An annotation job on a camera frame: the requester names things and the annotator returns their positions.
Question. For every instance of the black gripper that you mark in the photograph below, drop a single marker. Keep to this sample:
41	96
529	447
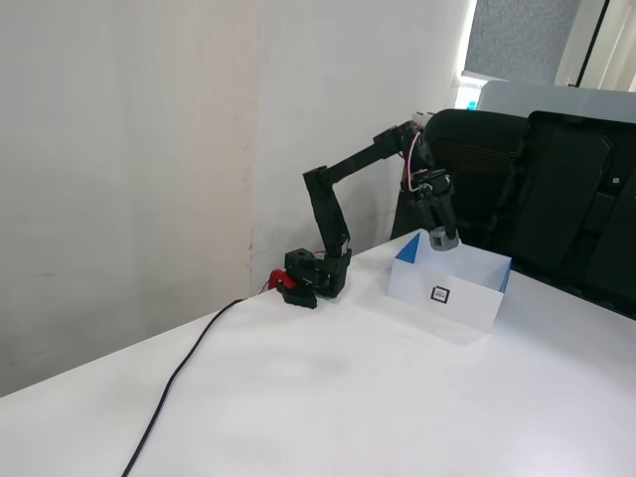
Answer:
438	208

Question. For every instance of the gray 3D-printed block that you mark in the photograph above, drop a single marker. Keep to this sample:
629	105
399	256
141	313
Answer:
441	241

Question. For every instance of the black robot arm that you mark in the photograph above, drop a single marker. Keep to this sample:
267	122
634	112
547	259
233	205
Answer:
325	208

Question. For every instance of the blue and white cardboard box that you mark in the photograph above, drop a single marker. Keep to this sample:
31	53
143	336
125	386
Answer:
447	293

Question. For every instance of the black mesh office chair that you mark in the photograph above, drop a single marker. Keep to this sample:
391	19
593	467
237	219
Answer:
472	169

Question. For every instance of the blue bottle cap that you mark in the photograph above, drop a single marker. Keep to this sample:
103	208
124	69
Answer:
472	105

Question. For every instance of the black clamp foot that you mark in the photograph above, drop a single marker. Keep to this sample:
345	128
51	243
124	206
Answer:
300	298

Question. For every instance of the white plastic appliance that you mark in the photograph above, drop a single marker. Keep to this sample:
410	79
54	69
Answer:
546	99

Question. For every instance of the red table clamp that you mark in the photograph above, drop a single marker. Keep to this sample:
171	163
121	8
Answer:
276	278

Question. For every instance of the gray window blind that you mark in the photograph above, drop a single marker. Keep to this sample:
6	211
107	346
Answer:
517	40

